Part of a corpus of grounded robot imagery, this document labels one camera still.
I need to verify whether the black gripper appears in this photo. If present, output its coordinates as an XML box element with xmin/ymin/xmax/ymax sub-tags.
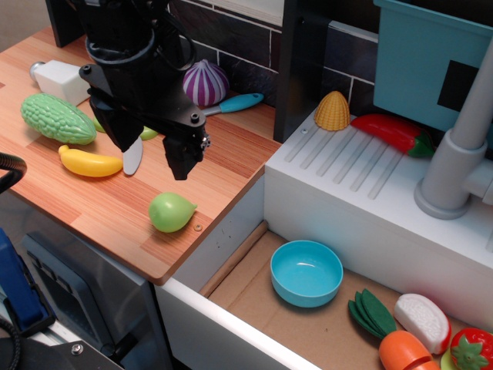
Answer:
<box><xmin>80</xmin><ymin>32</ymin><xmax>210</xmax><ymax>180</ymax></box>

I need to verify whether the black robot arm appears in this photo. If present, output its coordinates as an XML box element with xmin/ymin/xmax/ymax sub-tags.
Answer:
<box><xmin>70</xmin><ymin>1</ymin><xmax>210</xmax><ymax>180</ymax></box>

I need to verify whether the green toy pear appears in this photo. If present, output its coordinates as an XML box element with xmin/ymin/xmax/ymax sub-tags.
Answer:
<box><xmin>148</xmin><ymin>192</ymin><xmax>197</xmax><ymax>233</ymax></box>

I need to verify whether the blue plastic bowl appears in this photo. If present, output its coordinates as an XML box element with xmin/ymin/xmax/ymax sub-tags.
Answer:
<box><xmin>270</xmin><ymin>240</ymin><xmax>344</xmax><ymax>308</ymax></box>

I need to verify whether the yellow toy banana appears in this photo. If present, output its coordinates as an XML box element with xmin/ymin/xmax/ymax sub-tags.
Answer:
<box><xmin>58</xmin><ymin>145</ymin><xmax>123</xmax><ymax>177</ymax></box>

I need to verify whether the purple striped toy onion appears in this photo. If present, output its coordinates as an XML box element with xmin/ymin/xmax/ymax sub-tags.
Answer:
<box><xmin>183</xmin><ymin>59</ymin><xmax>230</xmax><ymax>107</ymax></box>

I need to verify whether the green toy bitter gourd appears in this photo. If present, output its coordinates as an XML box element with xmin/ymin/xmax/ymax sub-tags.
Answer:
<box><xmin>20</xmin><ymin>93</ymin><xmax>97</xmax><ymax>145</ymax></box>

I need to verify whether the white salt shaker bottle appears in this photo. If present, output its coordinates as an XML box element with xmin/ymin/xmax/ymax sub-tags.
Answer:
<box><xmin>29</xmin><ymin>60</ymin><xmax>89</xmax><ymax>106</ymax></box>

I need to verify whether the grey toy oven door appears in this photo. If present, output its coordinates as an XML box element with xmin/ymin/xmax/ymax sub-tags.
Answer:
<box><xmin>22</xmin><ymin>232</ymin><xmax>154</xmax><ymax>359</ymax></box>

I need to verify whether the yellow toy corn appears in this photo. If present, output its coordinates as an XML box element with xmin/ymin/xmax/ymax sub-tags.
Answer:
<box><xmin>314</xmin><ymin>91</ymin><xmax>350</xmax><ymax>131</ymax></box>

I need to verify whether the white toy sink unit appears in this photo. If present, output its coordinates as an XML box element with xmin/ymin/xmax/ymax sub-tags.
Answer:
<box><xmin>156</xmin><ymin>118</ymin><xmax>492</xmax><ymax>369</ymax></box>

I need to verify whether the blue clamp block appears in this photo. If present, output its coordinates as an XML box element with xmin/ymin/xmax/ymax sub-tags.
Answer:
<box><xmin>1</xmin><ymin>230</ymin><xmax>55</xmax><ymax>338</ymax></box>

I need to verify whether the red toy chili pepper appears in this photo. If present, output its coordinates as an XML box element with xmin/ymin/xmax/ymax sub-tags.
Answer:
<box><xmin>351</xmin><ymin>113</ymin><xmax>434</xmax><ymax>158</ymax></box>

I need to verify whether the teal toy cabinet box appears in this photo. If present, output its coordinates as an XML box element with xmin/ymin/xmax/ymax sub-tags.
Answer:
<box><xmin>374</xmin><ymin>1</ymin><xmax>492</xmax><ymax>131</ymax></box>

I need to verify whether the grey toy faucet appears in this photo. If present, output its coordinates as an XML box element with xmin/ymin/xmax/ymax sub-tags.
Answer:
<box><xmin>414</xmin><ymin>45</ymin><xmax>492</xmax><ymax>220</ymax></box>

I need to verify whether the orange toy carrot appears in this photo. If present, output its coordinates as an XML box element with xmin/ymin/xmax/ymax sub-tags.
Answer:
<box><xmin>348</xmin><ymin>289</ymin><xmax>440</xmax><ymax>370</ymax></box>

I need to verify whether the white red toy radish slice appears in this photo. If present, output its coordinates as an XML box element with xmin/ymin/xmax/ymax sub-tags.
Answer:
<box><xmin>394</xmin><ymin>294</ymin><xmax>451</xmax><ymax>355</ymax></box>

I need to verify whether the light green toy plate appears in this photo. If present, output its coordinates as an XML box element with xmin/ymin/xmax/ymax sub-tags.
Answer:
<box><xmin>440</xmin><ymin>348</ymin><xmax>458</xmax><ymax>370</ymax></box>

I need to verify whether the red toy strawberry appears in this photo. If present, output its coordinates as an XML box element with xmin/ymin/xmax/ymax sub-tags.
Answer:
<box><xmin>451</xmin><ymin>328</ymin><xmax>492</xmax><ymax>370</ymax></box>

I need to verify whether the blue handled toy knife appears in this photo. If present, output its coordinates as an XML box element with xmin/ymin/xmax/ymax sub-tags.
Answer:
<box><xmin>122</xmin><ymin>92</ymin><xmax>264</xmax><ymax>176</ymax></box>

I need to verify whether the black cable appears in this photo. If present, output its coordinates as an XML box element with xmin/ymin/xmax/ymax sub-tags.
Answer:
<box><xmin>0</xmin><ymin>152</ymin><xmax>29</xmax><ymax>195</ymax></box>

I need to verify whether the dark grey vertical post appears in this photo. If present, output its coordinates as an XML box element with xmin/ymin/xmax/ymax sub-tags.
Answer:
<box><xmin>273</xmin><ymin>1</ymin><xmax>329</xmax><ymax>143</ymax></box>

